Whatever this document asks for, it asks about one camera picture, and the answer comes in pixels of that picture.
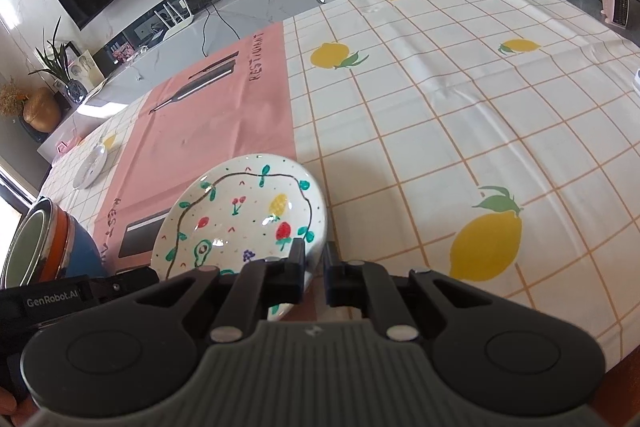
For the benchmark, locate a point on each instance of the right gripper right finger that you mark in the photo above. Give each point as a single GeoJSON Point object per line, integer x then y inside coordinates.
{"type": "Point", "coordinates": [369, 288]}

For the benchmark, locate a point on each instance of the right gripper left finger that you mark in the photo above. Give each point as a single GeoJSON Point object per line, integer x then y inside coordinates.
{"type": "Point", "coordinates": [247, 297]}

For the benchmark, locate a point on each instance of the green ceramic bowl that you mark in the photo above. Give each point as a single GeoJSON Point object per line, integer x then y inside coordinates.
{"type": "Point", "coordinates": [25, 260]}

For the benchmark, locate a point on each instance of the painted fruit plate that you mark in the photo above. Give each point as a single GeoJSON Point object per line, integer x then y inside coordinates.
{"type": "Point", "coordinates": [248, 208]}

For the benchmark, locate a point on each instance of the blue steel bowl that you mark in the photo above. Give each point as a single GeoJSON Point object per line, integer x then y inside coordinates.
{"type": "Point", "coordinates": [80, 255]}

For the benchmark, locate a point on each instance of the small white dish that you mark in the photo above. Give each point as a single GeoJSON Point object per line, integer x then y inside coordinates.
{"type": "Point", "coordinates": [91, 167]}

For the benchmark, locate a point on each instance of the orange steel bowl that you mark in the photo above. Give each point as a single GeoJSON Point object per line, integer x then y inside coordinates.
{"type": "Point", "coordinates": [56, 225]}

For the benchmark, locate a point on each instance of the pink storage box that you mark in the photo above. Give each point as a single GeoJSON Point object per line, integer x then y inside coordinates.
{"type": "Point", "coordinates": [64, 146]}

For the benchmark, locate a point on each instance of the pink restaurant placemat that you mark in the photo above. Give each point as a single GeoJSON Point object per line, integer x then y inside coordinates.
{"type": "Point", "coordinates": [250, 98]}

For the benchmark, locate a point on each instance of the brown round vase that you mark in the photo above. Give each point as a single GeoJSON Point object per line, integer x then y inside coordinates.
{"type": "Point", "coordinates": [41, 111]}

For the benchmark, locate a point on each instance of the lemon checked tablecloth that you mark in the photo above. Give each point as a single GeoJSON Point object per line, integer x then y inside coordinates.
{"type": "Point", "coordinates": [494, 141]}

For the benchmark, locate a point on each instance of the glass vase with plant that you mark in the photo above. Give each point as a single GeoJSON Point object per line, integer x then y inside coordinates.
{"type": "Point", "coordinates": [54, 62]}

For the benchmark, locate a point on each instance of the white tv console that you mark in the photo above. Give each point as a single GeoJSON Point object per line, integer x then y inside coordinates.
{"type": "Point", "coordinates": [216, 28]}

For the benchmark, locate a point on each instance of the white wifi router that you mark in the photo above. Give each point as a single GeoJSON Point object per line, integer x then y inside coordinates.
{"type": "Point", "coordinates": [175, 15]}

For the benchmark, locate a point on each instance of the pink space heater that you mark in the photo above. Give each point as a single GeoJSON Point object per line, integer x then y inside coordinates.
{"type": "Point", "coordinates": [616, 12]}

